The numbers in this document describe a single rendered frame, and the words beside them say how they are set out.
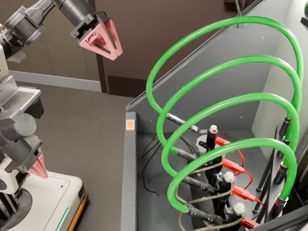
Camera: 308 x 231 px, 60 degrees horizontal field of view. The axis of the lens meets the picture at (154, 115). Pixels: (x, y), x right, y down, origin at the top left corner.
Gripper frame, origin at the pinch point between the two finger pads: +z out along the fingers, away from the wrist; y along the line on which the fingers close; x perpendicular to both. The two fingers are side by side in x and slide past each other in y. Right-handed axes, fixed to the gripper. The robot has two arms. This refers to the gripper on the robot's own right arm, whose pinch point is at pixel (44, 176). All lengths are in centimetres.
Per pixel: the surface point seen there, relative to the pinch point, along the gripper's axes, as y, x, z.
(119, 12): 176, 39, -5
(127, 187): 4.7, -18.5, 14.6
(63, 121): 126, 118, 52
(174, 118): 12.6, -39.0, 0.1
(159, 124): 3.6, -39.4, -5.6
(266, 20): 17, -65, -15
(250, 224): -9, -53, 15
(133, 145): 21.4, -15.8, 13.2
